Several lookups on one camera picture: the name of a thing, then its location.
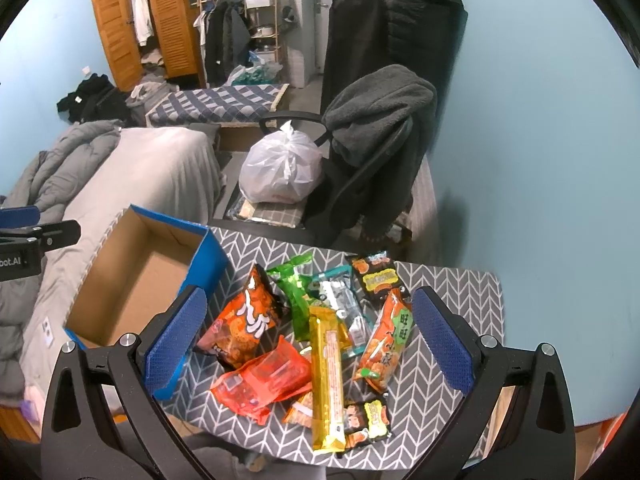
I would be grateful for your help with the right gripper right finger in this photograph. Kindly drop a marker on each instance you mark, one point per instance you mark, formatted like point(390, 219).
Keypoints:
point(536, 439)

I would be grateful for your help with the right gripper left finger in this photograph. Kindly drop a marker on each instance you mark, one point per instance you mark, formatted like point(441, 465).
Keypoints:
point(79, 437)

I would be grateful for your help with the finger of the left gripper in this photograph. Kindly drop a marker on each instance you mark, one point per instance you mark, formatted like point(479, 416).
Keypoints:
point(19, 217)
point(50, 236)

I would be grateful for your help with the red transparent snack bag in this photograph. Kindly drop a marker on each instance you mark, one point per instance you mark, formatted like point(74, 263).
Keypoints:
point(273, 377)

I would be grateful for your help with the orange octopus chip bag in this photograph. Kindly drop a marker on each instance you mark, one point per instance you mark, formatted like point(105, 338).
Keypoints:
point(234, 337)

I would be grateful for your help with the small black noodle snack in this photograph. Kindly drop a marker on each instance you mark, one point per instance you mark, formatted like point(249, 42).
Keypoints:
point(365, 423)

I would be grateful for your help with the orange green snack bag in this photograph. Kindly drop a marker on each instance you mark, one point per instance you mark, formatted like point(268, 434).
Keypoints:
point(388, 340)

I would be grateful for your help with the long gold snack pack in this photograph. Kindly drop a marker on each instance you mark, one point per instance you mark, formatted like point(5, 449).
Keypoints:
point(327, 427)

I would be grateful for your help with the black yellow noodle snack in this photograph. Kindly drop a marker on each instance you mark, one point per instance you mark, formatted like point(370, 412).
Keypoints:
point(377, 276)

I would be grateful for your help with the teal silver snack bag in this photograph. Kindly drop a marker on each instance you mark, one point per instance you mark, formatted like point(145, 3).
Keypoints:
point(336, 289)

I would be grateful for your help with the small orange striped snack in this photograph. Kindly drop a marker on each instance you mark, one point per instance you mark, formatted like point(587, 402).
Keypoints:
point(300, 412)

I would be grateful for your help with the grey quilted duvet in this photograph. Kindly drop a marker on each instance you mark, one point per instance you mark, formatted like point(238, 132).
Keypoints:
point(49, 183)

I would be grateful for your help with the blue cardboard box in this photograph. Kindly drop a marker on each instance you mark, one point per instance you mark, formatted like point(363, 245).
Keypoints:
point(148, 260)

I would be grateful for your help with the bed with grey sheet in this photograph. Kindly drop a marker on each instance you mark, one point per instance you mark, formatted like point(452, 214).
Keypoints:
point(170, 170)

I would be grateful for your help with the black clothes pile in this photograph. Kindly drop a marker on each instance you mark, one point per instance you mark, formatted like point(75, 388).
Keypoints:
point(95, 98)

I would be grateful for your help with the grey checked seat cushion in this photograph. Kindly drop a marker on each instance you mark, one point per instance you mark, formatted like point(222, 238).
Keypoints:
point(272, 214)

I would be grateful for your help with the white plastic bag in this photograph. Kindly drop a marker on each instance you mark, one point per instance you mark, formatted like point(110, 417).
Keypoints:
point(285, 167)

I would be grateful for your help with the wooden louvered wardrobe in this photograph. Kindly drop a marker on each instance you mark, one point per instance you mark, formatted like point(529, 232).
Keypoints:
point(131, 29)

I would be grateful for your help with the patterned low mattress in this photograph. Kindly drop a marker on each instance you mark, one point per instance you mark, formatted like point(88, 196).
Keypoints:
point(226, 106)

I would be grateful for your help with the clothes rack with garments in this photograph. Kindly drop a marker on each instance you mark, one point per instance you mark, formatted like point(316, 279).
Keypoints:
point(223, 38)

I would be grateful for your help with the black office chair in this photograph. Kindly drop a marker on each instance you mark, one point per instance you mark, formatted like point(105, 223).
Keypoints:
point(355, 206)

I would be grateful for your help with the wooden shelf rack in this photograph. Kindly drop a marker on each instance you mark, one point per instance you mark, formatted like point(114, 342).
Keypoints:
point(265, 23)

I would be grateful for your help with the black hanging coats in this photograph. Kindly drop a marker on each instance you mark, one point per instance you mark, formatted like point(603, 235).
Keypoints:
point(365, 35)

